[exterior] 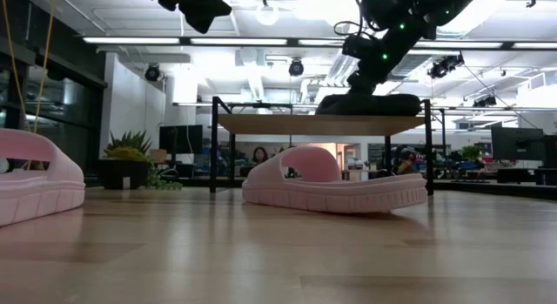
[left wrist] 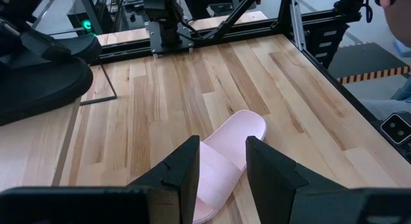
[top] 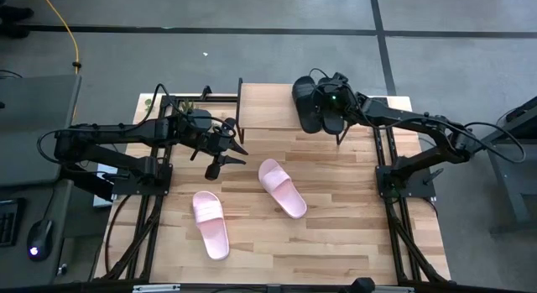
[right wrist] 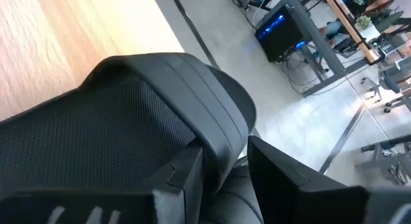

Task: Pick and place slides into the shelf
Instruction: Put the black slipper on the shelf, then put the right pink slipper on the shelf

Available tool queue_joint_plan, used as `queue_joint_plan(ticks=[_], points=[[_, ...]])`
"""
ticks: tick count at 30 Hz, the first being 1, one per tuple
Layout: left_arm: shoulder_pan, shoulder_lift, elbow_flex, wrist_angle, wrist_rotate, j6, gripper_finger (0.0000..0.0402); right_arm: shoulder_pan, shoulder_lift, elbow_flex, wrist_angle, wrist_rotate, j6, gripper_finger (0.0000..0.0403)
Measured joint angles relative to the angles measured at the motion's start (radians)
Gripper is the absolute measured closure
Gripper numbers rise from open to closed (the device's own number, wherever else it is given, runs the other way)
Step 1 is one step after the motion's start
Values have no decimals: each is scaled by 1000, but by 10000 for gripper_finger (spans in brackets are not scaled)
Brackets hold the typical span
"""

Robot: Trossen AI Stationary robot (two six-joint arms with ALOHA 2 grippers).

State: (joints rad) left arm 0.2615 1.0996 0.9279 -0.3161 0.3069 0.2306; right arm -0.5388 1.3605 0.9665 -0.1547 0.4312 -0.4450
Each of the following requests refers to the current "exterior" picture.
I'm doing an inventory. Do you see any yellow cable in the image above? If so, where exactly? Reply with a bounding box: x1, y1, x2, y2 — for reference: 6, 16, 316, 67
0, 0, 57, 171

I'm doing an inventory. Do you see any long ceiling strip light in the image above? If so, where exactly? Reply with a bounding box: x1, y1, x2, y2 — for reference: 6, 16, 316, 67
82, 36, 557, 51

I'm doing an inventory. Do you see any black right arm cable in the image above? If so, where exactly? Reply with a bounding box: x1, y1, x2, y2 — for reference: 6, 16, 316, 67
333, 19, 363, 37

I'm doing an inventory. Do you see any potted succulent plant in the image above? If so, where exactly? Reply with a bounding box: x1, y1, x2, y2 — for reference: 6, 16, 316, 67
97, 129, 184, 192

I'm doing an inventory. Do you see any pink rubber slide sandal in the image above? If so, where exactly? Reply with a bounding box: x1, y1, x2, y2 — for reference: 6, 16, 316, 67
241, 146, 428, 214
0, 128, 86, 228

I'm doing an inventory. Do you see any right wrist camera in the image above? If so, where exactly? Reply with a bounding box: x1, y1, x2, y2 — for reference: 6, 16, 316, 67
341, 33, 378, 60

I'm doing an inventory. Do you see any small plant in blue pot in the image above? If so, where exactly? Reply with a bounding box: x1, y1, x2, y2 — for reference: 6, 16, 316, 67
460, 145, 483, 171

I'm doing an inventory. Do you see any black metal table frame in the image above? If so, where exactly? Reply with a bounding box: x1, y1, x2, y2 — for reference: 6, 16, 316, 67
84, 175, 557, 201

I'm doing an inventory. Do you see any person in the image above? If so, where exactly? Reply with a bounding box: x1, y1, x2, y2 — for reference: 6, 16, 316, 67
251, 145, 270, 166
393, 149, 419, 175

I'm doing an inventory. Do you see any black ceiling spot lamp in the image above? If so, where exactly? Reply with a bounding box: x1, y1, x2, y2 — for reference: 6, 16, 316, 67
288, 58, 305, 78
427, 53, 466, 80
144, 63, 163, 83

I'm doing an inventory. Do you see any black computer monitor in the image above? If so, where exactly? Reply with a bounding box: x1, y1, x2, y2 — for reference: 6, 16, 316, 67
542, 134, 557, 168
491, 127, 545, 162
158, 124, 204, 155

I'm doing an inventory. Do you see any white round ceiling lamp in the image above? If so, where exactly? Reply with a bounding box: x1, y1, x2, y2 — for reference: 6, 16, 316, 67
255, 3, 279, 26

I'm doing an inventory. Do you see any wooden shelf with black frame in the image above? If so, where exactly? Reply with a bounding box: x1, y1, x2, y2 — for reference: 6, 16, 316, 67
210, 96, 447, 196

